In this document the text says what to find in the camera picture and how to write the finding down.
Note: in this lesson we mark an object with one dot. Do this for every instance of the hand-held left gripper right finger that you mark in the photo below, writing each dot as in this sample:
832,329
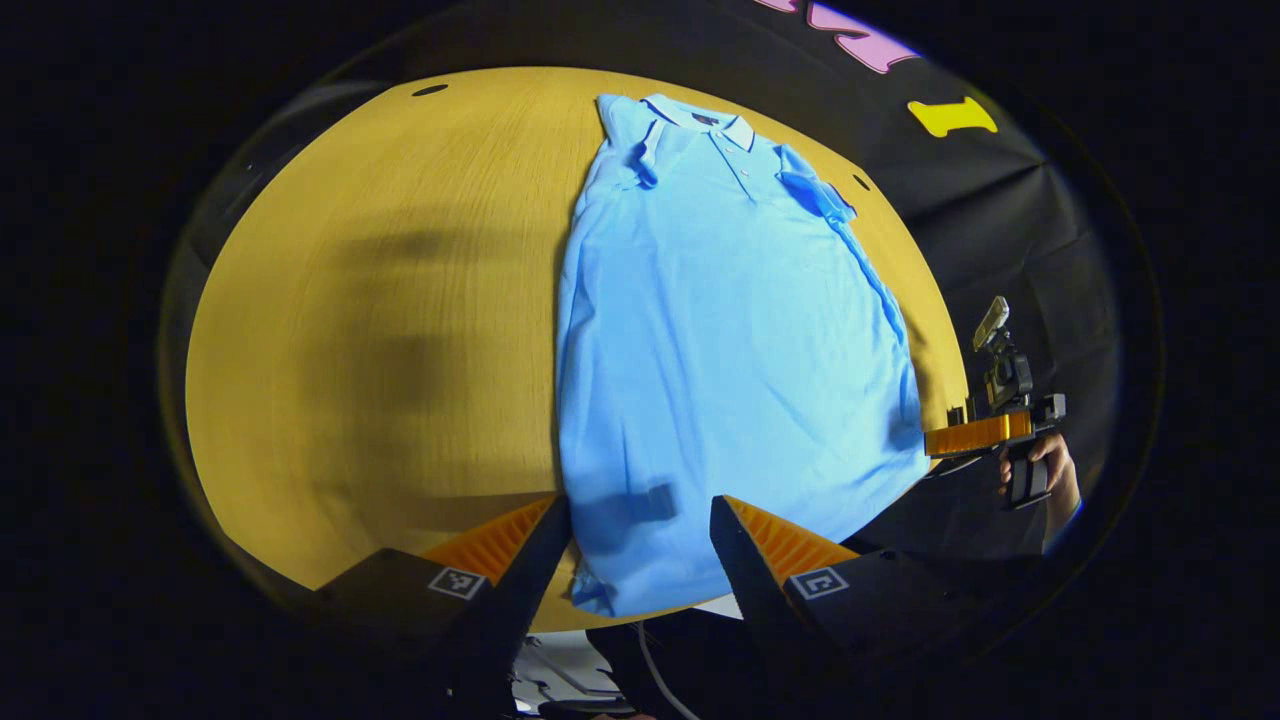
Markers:
765,600

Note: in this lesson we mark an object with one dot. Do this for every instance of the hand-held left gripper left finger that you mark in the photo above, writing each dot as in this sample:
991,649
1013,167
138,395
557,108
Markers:
510,600

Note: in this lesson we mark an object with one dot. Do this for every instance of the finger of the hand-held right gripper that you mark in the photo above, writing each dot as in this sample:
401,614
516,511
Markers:
975,434

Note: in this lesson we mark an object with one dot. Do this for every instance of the light blue T-shirt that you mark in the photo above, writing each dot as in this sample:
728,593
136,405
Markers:
720,350

